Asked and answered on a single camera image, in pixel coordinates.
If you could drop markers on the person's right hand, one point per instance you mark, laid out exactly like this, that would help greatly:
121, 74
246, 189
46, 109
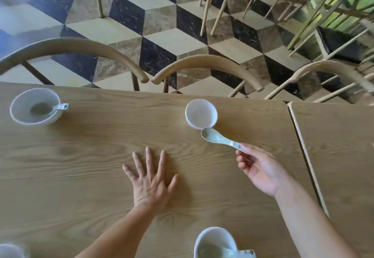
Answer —
263, 170

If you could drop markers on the person's left hand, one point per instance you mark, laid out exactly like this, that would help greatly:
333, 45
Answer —
150, 190

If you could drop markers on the pale green ceramic spoon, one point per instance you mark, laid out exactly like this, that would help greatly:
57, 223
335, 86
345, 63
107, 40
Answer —
211, 135
41, 108
248, 253

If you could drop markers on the white ceramic bowl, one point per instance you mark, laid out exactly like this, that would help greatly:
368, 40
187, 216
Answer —
23, 103
10, 252
214, 236
200, 113

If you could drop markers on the person's left forearm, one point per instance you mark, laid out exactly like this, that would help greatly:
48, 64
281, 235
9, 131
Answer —
117, 237

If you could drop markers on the person's right forearm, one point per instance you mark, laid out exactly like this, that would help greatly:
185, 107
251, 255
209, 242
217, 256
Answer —
309, 225

